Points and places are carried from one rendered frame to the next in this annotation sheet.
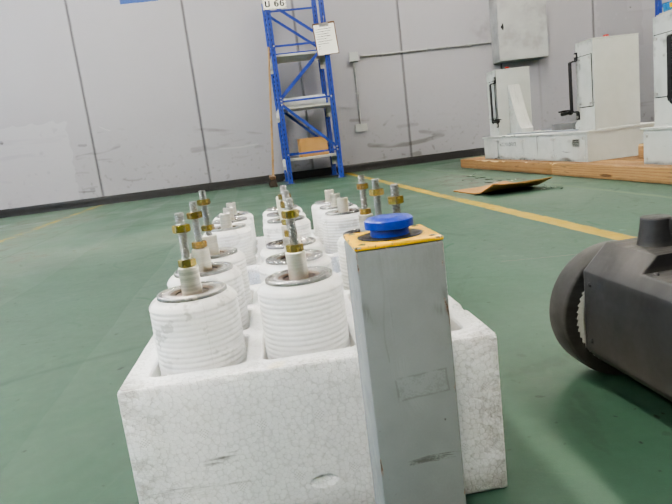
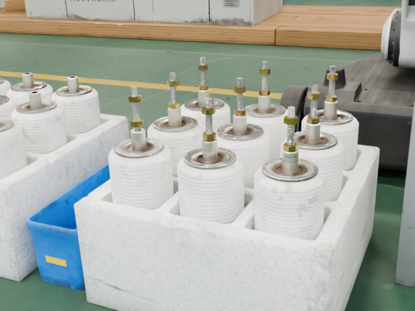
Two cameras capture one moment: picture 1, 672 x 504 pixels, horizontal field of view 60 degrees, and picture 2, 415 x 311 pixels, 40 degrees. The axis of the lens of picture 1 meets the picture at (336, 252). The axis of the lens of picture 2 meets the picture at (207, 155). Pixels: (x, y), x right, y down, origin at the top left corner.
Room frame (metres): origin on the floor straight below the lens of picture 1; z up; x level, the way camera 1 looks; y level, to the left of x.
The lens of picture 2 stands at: (0.37, 0.82, 0.56)
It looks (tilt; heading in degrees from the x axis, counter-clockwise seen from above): 22 degrees down; 300
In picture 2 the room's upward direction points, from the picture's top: 2 degrees counter-clockwise
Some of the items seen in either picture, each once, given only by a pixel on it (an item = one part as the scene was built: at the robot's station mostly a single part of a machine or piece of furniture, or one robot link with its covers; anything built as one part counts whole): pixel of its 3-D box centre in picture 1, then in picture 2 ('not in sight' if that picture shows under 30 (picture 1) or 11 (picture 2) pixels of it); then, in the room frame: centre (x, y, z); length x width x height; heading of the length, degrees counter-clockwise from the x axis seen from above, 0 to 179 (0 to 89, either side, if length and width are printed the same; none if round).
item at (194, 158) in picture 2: (203, 270); (210, 158); (0.75, 0.17, 0.25); 0.08 x 0.08 x 0.01
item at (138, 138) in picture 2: (210, 246); (138, 140); (0.86, 0.18, 0.26); 0.02 x 0.02 x 0.03
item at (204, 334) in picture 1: (205, 370); (288, 229); (0.63, 0.16, 0.16); 0.10 x 0.10 x 0.18
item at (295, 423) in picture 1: (310, 373); (241, 220); (0.76, 0.06, 0.09); 0.39 x 0.39 x 0.18; 5
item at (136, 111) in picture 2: (205, 215); (136, 111); (0.86, 0.18, 0.31); 0.01 x 0.01 x 0.08
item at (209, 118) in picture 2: (197, 230); (209, 124); (0.75, 0.17, 0.30); 0.01 x 0.01 x 0.08
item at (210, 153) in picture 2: (202, 260); (209, 150); (0.75, 0.17, 0.26); 0.02 x 0.02 x 0.03
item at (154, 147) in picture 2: (212, 254); (139, 148); (0.86, 0.18, 0.25); 0.08 x 0.08 x 0.01
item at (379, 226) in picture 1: (389, 228); not in sight; (0.48, -0.05, 0.32); 0.04 x 0.04 x 0.02
